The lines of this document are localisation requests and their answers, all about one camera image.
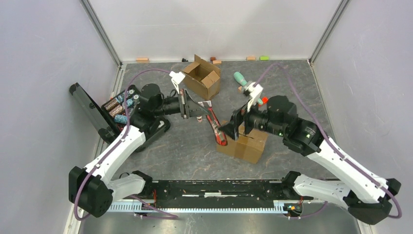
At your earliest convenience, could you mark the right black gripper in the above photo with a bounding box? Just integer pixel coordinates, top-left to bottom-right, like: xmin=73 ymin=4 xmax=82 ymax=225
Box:
xmin=218 ymin=94 xmax=286 ymax=140

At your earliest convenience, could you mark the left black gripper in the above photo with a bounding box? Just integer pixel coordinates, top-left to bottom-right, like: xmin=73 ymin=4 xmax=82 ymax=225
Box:
xmin=153 ymin=88 xmax=210 ymax=118

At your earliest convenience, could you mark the brown cardboard express box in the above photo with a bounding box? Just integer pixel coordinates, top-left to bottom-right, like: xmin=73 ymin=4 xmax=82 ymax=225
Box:
xmin=182 ymin=55 xmax=221 ymax=100

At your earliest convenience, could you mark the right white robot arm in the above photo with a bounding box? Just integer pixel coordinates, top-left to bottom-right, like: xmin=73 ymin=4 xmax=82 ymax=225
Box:
xmin=220 ymin=96 xmax=401 ymax=225

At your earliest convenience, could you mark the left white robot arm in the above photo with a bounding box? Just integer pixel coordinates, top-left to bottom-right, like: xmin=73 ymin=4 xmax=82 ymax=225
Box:
xmin=69 ymin=83 xmax=210 ymax=220

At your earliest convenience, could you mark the small red white box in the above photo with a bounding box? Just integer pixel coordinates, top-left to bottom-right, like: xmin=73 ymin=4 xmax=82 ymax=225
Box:
xmin=198 ymin=100 xmax=212 ymax=111

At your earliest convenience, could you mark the black case with poker chips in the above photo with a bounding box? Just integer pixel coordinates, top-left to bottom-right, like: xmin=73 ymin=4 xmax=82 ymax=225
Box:
xmin=69 ymin=83 xmax=170 ymax=153

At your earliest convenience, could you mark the tan block far left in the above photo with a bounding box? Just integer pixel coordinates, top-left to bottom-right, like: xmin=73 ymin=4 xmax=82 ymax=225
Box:
xmin=135 ymin=58 xmax=150 ymax=63

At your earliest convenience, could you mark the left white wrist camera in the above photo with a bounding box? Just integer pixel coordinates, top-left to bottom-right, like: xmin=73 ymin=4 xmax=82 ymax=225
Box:
xmin=169 ymin=71 xmax=186 ymax=93

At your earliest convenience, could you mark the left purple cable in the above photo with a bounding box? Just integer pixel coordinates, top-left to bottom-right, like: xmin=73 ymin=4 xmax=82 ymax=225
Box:
xmin=73 ymin=68 xmax=179 ymax=221

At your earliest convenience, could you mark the purple cable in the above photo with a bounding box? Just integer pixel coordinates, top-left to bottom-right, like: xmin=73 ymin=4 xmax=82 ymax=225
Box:
xmin=253 ymin=63 xmax=403 ymax=220
xmin=73 ymin=68 xmax=179 ymax=221

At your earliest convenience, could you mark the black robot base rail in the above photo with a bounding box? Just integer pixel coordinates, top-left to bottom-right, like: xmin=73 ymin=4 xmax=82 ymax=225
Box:
xmin=137 ymin=179 xmax=302 ymax=209

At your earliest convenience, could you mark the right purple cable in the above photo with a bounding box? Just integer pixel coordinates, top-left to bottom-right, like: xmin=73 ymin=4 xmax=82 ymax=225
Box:
xmin=253 ymin=63 xmax=403 ymax=220

